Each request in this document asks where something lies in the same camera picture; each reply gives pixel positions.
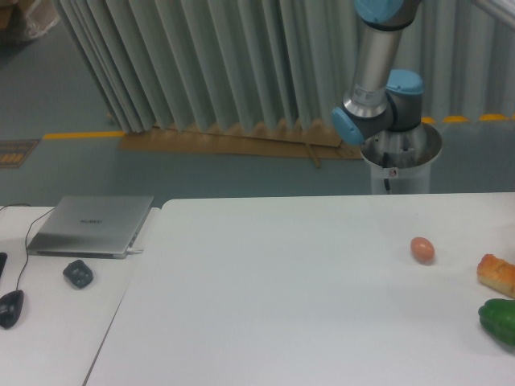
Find silver closed laptop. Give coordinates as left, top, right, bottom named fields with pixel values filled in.
left=27, top=195, right=154, bottom=258

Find brown egg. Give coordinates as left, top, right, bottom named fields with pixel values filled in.
left=410, top=236, right=435, bottom=265

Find black mouse cable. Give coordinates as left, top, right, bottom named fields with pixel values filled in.
left=0, top=204, right=61, bottom=292

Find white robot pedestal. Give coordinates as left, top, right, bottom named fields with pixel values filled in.
left=360, top=123, right=443, bottom=195

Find pale green curtain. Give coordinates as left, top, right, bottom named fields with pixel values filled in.
left=54, top=1, right=514, bottom=133

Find cardboard boxes in corner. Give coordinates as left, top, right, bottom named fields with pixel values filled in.
left=1, top=0, right=60, bottom=43

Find black computer mouse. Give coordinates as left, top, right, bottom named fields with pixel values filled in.
left=0, top=289, right=25, bottom=330

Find green bell pepper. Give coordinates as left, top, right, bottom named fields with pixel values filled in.
left=478, top=298, right=514, bottom=347

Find white usb dongle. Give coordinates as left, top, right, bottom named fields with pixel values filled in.
left=126, top=248, right=143, bottom=255

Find black keyboard edge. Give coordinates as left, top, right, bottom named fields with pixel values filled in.
left=0, top=253, right=8, bottom=277

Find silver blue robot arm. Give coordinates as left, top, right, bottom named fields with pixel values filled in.
left=332, top=1, right=514, bottom=145

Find toasted bread loaf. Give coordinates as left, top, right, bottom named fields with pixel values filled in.
left=476, top=254, right=514, bottom=298

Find brown cardboard sheet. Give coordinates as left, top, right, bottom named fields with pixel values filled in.
left=118, top=118, right=361, bottom=168

